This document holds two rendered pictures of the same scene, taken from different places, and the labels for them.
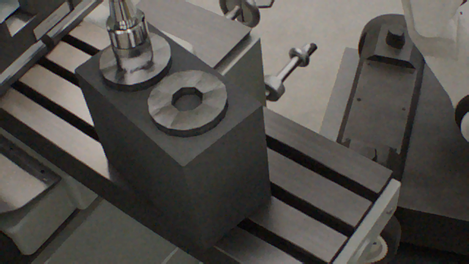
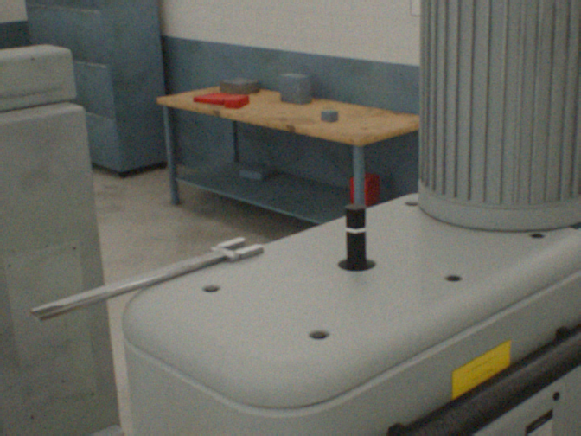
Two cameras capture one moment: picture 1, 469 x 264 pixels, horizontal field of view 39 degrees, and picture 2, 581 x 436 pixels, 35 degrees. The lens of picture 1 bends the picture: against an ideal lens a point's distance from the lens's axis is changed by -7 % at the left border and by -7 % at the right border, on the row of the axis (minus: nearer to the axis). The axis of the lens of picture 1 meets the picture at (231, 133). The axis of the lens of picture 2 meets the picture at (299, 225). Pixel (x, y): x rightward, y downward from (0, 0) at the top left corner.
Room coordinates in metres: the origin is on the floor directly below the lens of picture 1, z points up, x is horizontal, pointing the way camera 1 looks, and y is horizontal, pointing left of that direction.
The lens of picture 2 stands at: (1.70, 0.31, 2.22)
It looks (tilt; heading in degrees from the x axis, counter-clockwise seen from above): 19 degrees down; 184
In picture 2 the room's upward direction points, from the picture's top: 2 degrees counter-clockwise
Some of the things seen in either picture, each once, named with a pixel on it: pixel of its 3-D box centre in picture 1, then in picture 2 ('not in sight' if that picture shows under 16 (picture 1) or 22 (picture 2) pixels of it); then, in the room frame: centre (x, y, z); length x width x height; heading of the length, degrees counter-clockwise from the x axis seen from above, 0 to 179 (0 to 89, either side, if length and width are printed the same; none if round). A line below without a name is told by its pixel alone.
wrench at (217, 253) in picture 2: not in sight; (152, 277); (0.90, 0.11, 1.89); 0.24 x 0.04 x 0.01; 135
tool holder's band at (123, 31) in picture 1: (125, 21); not in sight; (0.61, 0.10, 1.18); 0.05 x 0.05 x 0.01
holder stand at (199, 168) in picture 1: (173, 130); not in sight; (0.57, 0.07, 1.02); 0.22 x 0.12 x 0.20; 36
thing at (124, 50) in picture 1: (130, 41); not in sight; (0.61, 0.10, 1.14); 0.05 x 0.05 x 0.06
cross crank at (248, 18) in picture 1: (230, 16); not in sight; (1.22, -0.04, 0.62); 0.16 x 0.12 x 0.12; 137
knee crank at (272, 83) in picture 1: (289, 67); not in sight; (1.15, -0.16, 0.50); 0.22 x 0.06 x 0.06; 137
